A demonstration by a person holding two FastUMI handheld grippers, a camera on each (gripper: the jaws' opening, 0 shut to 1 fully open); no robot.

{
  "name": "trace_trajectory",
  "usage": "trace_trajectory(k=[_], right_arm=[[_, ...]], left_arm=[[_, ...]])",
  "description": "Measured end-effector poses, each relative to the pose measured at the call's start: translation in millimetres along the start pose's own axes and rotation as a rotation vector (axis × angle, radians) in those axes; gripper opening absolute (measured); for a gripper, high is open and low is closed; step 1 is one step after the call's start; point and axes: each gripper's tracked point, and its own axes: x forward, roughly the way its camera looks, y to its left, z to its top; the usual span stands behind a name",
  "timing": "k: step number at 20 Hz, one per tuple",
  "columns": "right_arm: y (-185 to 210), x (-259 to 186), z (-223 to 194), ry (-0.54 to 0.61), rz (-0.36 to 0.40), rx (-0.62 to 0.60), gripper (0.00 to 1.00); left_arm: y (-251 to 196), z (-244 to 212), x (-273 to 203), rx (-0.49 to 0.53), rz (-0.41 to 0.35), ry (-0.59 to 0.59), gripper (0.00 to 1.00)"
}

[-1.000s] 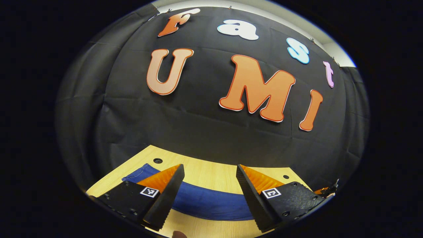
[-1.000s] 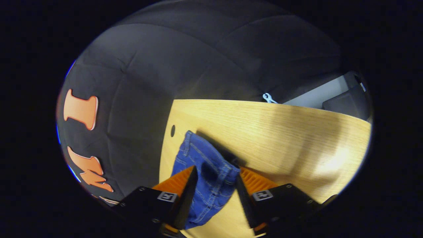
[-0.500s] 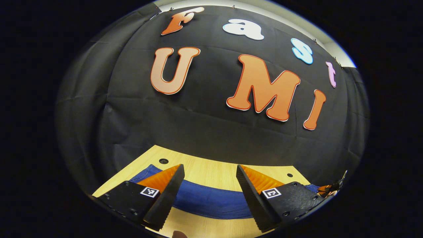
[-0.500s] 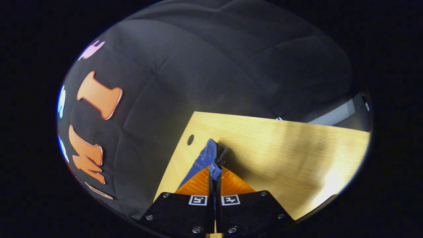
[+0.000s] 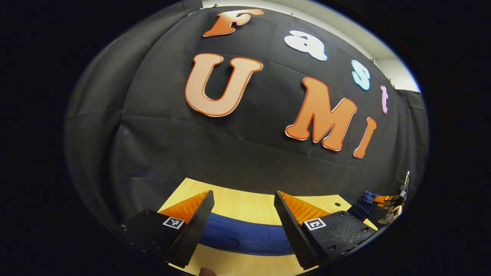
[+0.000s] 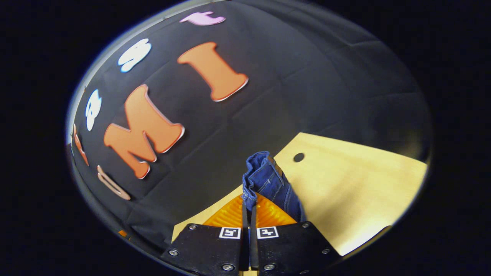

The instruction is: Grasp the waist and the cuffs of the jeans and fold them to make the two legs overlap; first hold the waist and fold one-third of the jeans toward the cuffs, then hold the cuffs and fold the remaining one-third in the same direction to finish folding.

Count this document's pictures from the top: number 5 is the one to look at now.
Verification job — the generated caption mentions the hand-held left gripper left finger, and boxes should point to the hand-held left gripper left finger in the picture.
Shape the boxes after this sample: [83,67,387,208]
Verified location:
[115,190,214,269]

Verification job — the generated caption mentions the black backdrop cloth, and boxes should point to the black backdrop cloth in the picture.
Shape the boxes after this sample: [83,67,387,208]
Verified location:
[64,0,429,230]

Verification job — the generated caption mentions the blue denim jeans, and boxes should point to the blue denim jeans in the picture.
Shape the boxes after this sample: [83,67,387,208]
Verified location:
[199,191,381,256]

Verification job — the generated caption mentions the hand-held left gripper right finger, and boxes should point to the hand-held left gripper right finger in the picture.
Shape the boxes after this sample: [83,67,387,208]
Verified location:
[274,191,378,270]

